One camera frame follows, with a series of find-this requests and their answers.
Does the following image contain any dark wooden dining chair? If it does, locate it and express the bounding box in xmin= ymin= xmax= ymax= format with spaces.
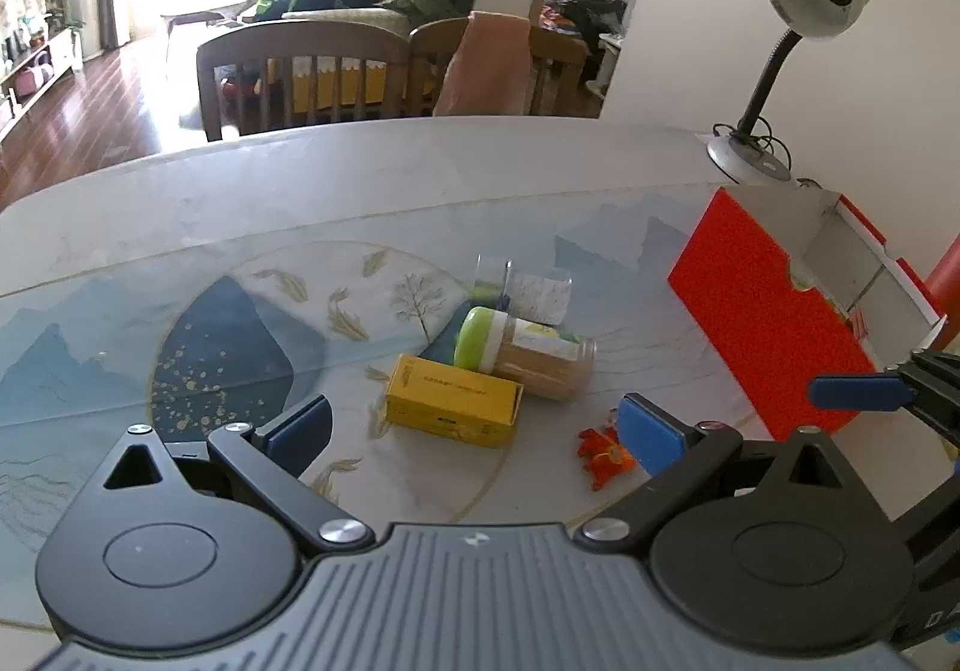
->
xmin=196 ymin=19 xmax=412 ymax=145

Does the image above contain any clear plastic packet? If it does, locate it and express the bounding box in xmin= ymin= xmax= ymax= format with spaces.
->
xmin=475 ymin=255 xmax=573 ymax=328

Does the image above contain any long wooden media cabinet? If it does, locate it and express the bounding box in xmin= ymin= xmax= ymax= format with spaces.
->
xmin=0 ymin=26 xmax=84 ymax=134

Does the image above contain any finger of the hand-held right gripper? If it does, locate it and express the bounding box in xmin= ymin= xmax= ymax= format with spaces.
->
xmin=808 ymin=347 xmax=960 ymax=451

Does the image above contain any green lid spice jar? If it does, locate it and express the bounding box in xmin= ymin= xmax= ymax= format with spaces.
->
xmin=454 ymin=306 xmax=598 ymax=404

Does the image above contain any red cardboard box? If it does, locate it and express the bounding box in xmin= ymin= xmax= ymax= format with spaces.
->
xmin=667 ymin=186 xmax=950 ymax=444

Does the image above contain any red cylinder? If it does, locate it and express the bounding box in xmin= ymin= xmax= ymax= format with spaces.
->
xmin=926 ymin=243 xmax=960 ymax=314

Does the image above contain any wooden chair with cloth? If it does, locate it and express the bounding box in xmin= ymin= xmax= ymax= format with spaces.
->
xmin=409 ymin=15 xmax=590 ymax=118

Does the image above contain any orange red keychain toy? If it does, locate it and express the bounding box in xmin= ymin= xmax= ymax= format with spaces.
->
xmin=576 ymin=412 xmax=639 ymax=493

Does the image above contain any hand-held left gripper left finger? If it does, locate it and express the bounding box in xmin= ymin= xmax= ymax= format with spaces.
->
xmin=71 ymin=395 xmax=376 ymax=556

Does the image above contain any yellow cardboard box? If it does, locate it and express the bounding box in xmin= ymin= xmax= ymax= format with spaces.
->
xmin=385 ymin=354 xmax=526 ymax=450

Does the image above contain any pink cloth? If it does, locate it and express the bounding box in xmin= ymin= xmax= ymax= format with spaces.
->
xmin=433 ymin=11 xmax=536 ymax=118

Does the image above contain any low coffee table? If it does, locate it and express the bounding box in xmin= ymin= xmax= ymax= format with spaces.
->
xmin=161 ymin=0 xmax=257 ymax=32

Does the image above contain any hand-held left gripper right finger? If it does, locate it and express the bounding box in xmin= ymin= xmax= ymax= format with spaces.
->
xmin=574 ymin=395 xmax=897 ymax=558

